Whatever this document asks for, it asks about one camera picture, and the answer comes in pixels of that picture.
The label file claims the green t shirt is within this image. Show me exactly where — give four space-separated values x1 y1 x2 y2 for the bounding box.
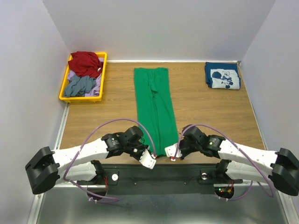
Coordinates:
134 68 178 156

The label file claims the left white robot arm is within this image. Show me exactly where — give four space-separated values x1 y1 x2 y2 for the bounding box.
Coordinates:
25 126 156 195

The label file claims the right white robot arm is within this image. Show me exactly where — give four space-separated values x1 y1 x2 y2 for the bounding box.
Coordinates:
174 124 299 196

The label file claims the folded blue printed t shirt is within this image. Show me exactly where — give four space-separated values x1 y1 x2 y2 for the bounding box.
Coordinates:
205 62 241 90

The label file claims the grey blue t shirt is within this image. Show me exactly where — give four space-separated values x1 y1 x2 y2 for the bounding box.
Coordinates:
63 75 96 97

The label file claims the red t shirt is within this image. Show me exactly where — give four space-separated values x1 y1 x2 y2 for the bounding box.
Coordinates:
68 51 103 78

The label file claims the yellow plastic bin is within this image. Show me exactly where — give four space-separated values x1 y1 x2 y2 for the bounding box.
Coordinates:
58 52 107 103

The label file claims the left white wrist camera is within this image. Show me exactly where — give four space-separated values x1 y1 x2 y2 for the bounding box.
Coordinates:
139 149 156 169

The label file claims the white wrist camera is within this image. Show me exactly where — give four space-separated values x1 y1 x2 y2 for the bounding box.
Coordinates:
164 143 182 161
139 149 156 169

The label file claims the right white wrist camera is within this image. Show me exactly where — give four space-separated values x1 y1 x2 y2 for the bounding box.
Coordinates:
164 143 182 161

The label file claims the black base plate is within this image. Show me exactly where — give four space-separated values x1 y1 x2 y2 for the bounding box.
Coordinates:
93 163 243 196

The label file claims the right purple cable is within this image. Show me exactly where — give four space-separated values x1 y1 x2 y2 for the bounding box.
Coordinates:
177 124 274 202

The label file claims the purple cable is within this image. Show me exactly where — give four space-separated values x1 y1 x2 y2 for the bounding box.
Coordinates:
177 124 274 202
63 119 157 203

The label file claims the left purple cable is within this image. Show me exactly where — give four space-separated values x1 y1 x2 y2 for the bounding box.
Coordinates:
63 119 157 203

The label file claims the aluminium frame rail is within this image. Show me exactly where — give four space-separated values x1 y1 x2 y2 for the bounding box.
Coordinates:
27 103 70 224

